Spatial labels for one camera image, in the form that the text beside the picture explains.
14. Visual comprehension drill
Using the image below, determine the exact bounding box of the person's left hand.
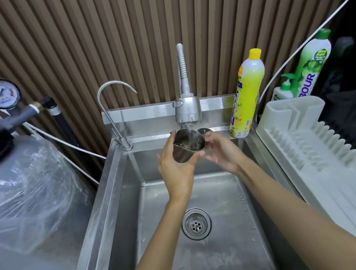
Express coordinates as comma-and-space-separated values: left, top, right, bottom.
153, 127, 213, 206

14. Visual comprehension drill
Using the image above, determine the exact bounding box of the person's right hand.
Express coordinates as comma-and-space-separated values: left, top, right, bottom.
197, 126, 248, 181

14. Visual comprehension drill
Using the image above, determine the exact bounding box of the small stainless steel pitcher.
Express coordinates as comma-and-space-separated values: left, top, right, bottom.
169, 125, 209, 165

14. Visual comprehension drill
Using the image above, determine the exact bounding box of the person's right forearm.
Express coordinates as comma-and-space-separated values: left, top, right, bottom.
234, 142, 356, 270

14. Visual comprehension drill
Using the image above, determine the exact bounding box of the person's left forearm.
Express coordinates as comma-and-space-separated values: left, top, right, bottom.
100, 197, 204, 270

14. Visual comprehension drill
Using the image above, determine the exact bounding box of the yellow dish soap bottle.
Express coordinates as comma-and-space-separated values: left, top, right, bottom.
218, 47, 275, 141

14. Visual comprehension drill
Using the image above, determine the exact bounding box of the round metal drain strainer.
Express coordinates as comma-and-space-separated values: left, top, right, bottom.
179, 206, 214, 242

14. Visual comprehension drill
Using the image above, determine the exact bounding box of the thin chrome gooseneck faucet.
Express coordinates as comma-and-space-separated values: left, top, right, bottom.
95, 77, 146, 155

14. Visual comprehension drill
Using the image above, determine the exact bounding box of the stainless steel sink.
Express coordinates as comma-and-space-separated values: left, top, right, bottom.
34, 83, 319, 270

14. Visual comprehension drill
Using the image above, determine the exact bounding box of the white pump bottle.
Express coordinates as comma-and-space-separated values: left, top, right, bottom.
268, 71, 300, 102

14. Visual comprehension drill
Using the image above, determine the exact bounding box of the white plastic dish rack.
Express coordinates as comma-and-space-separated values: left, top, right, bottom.
252, 88, 356, 270

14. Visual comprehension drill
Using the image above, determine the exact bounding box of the green dish soap bottle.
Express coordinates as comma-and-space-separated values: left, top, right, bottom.
286, 27, 341, 99

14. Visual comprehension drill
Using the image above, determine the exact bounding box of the black pipe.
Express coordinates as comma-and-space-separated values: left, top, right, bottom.
47, 99, 109, 179

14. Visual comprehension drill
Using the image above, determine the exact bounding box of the grey plastic-wrapped water tank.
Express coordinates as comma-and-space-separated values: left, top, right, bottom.
0, 126, 102, 270

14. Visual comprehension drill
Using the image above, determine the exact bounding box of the grey pipe fitting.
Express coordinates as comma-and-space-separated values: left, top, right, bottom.
0, 95, 59, 134

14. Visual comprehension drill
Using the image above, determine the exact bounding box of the flexible hose spray faucet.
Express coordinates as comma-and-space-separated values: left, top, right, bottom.
164, 41, 205, 131

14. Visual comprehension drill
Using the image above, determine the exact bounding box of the thin white hose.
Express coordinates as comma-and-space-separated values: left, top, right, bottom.
32, 120, 100, 194
23, 113, 107, 171

